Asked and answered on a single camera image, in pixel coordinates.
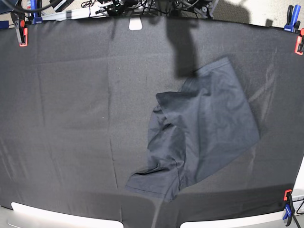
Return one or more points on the dark grey t-shirt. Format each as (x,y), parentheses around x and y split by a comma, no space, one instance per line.
(195,132)

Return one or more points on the red black clamp far left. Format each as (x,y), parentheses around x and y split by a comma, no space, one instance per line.
(22,32)

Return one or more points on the red clamp far right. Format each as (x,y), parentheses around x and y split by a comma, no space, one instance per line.
(299,46)

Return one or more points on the blue clamp far right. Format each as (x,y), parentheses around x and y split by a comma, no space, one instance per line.
(292,22)

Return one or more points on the red blue clamp near right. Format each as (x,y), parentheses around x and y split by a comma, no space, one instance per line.
(289,209)

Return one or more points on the aluminium rail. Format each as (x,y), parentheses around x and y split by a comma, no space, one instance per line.
(75,14)

